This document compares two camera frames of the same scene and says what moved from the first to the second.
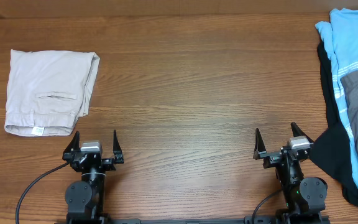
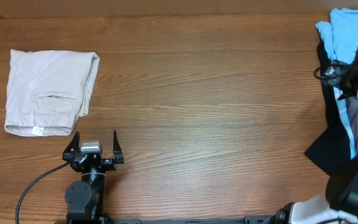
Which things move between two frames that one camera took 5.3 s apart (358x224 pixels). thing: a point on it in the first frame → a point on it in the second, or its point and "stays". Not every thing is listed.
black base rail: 107,219 stays
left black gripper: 75,143 stays
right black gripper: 272,157 → 332,76
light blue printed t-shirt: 352,40 stays
